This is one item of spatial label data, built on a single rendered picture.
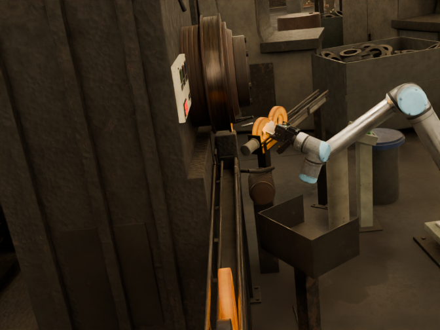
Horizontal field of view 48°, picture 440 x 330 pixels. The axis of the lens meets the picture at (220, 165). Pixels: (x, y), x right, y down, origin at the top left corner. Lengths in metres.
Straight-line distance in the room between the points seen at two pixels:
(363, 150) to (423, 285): 0.78
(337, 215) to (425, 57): 1.91
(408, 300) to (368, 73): 2.16
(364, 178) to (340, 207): 0.21
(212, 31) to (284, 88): 2.91
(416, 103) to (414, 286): 0.88
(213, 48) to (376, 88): 2.58
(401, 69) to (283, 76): 1.07
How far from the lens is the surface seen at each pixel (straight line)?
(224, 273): 1.31
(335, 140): 2.54
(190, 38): 1.89
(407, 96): 2.33
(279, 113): 2.68
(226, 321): 1.19
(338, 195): 2.89
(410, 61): 4.36
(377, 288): 2.57
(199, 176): 1.65
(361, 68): 4.14
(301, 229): 1.81
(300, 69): 4.68
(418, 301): 2.51
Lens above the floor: 1.48
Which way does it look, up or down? 21 degrees down
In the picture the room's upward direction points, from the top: 7 degrees counter-clockwise
